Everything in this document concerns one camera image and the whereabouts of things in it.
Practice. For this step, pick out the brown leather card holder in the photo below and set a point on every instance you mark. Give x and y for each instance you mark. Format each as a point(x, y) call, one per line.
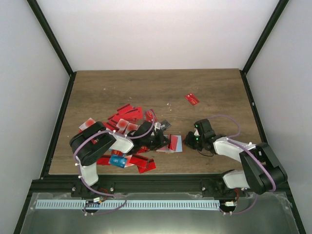
point(175, 145)

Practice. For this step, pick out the light blue slotted rail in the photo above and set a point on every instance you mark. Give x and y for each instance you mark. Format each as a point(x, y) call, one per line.
point(130, 204)

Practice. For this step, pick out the red VIP card handled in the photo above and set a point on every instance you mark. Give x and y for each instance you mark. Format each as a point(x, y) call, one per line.
point(150, 116)

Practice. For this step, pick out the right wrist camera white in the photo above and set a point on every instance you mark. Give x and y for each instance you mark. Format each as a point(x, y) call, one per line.
point(196, 133)

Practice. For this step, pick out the blue bank card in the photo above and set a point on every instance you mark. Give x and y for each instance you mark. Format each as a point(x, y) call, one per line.
point(119, 161)

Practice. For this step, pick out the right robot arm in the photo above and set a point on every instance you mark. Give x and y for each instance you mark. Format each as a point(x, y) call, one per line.
point(261, 169)

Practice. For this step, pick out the white card red circle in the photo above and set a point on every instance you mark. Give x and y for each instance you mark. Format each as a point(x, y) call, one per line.
point(124, 127)

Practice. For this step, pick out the lone red VIP card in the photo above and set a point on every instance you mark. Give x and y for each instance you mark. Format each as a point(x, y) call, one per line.
point(192, 99)

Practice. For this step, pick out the black VIP card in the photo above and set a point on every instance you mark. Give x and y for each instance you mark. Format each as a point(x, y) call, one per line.
point(164, 125)

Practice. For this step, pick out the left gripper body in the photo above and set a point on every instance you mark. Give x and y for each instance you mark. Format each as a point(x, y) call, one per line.
point(154, 144)

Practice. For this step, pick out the red striped card front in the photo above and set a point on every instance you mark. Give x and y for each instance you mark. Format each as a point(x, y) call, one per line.
point(148, 166)

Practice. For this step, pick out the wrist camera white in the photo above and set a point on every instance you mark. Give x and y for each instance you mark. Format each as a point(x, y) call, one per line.
point(157, 126)
point(196, 133)

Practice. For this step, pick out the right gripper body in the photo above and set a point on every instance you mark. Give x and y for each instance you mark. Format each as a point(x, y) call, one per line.
point(196, 143)

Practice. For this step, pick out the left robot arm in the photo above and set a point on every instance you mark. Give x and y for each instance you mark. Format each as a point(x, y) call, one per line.
point(95, 138)

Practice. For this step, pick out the black frame front beam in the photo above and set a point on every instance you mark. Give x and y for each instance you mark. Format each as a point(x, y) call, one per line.
point(208, 185)

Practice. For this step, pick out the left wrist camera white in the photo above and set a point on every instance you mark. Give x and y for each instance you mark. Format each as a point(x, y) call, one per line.
point(157, 126)

